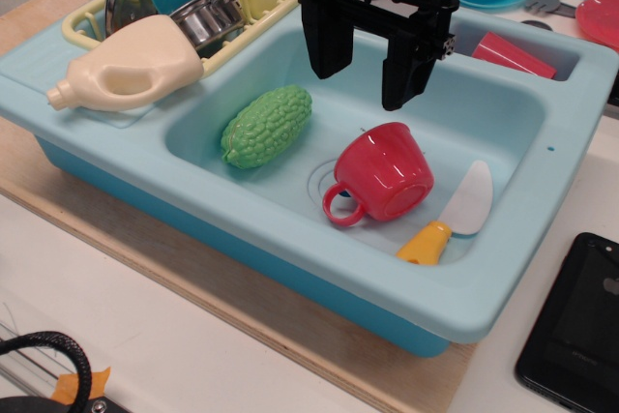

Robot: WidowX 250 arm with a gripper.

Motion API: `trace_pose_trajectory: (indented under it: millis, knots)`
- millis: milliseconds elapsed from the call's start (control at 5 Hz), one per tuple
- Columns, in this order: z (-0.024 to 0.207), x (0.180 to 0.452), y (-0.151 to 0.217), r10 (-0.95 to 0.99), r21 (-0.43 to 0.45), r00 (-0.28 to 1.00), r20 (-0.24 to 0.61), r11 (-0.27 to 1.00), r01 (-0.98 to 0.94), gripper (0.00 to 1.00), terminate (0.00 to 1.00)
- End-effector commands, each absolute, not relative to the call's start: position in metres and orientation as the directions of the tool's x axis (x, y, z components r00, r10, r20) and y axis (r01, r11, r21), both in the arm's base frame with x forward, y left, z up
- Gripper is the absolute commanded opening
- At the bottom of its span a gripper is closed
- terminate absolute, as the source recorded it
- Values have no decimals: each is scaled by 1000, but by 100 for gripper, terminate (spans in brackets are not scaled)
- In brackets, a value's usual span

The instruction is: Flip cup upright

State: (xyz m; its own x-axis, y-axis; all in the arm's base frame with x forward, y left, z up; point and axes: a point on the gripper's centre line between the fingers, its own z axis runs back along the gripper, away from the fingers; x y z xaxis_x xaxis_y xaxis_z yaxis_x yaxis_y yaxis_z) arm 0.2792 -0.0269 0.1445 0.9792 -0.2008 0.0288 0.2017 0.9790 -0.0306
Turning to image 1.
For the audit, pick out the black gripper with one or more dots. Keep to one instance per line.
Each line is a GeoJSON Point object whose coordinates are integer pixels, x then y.
{"type": "Point", "coordinates": [417, 31]}

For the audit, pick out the red plastic cup with handle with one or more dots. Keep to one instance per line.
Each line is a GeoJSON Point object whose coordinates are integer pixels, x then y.
{"type": "Point", "coordinates": [384, 171]}

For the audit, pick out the red tumbler in sink compartment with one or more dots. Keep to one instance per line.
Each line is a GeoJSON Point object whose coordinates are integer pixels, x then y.
{"type": "Point", "coordinates": [494, 49]}

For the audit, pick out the green toy bitter melon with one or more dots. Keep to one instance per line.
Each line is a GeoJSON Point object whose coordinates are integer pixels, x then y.
{"type": "Point", "coordinates": [266, 127]}

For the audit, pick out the steel cooking pot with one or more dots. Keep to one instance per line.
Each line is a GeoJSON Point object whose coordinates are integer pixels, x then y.
{"type": "Point", "coordinates": [207, 23]}

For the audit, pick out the light blue toy sink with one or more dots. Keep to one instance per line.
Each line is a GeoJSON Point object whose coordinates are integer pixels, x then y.
{"type": "Point", "coordinates": [165, 160]}

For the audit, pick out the cream plastic detergent bottle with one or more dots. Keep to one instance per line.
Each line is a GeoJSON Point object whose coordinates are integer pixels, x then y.
{"type": "Point", "coordinates": [136, 66]}

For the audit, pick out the red plastic plate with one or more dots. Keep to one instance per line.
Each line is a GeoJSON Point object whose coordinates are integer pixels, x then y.
{"type": "Point", "coordinates": [598, 21]}

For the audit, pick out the plywood board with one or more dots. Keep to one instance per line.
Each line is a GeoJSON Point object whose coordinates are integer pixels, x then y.
{"type": "Point", "coordinates": [184, 328]}

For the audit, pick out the black smartphone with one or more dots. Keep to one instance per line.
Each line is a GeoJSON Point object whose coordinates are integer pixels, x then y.
{"type": "Point", "coordinates": [571, 354]}

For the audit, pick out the orange tape piece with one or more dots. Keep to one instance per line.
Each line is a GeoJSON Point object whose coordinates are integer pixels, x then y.
{"type": "Point", "coordinates": [67, 386]}

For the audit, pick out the toy knife yellow handle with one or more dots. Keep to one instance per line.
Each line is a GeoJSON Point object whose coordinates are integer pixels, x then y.
{"type": "Point", "coordinates": [464, 214]}

